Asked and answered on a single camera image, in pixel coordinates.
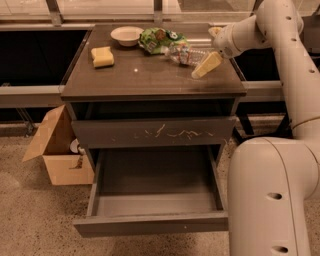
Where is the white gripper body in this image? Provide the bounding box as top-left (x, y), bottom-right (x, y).
top-left (212, 23), bottom-right (245, 59)

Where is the clear plastic water bottle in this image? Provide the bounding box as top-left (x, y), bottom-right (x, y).
top-left (161, 46), bottom-right (209, 66)

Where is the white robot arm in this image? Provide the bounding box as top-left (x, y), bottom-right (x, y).
top-left (209, 0), bottom-right (320, 256)

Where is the closed scratched grey drawer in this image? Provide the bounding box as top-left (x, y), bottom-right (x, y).
top-left (72, 117), bottom-right (236, 148)

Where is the grey drawer cabinet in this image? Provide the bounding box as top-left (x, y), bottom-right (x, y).
top-left (62, 25), bottom-right (246, 163)

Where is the open grey lower drawer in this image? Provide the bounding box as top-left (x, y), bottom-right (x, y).
top-left (74, 146), bottom-right (228, 237)

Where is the green chip bag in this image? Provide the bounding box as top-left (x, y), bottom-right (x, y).
top-left (138, 27), bottom-right (189, 55)

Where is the white bowl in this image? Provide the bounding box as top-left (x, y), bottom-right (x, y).
top-left (110, 26), bottom-right (143, 47)

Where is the yellow sponge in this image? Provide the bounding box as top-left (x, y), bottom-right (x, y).
top-left (91, 46), bottom-right (114, 68)

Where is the white cup in box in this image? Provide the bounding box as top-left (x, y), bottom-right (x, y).
top-left (70, 139), bottom-right (85, 155)

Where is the cardboard box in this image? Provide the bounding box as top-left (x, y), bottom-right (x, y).
top-left (23, 105), bottom-right (94, 185)

